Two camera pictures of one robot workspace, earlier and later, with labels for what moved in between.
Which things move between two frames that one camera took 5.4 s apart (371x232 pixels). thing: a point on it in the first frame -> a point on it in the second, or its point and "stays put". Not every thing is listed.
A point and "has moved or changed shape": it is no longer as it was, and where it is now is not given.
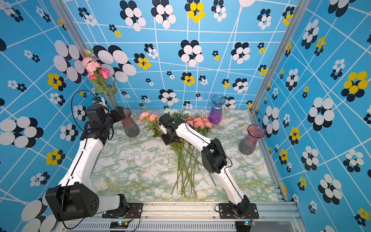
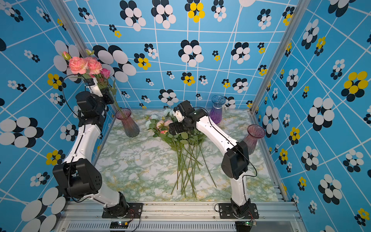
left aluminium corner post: [63, 8] stays put
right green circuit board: [244, 226] stays put
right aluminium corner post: [300, 11] stays put
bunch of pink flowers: [190, 164] stays put
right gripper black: [166, 141] -> [176, 124]
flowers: [92, 77] has moved or changed shape
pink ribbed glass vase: [248, 145] stays put
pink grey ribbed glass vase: [131, 128] stays put
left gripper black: [117, 117] -> [105, 95]
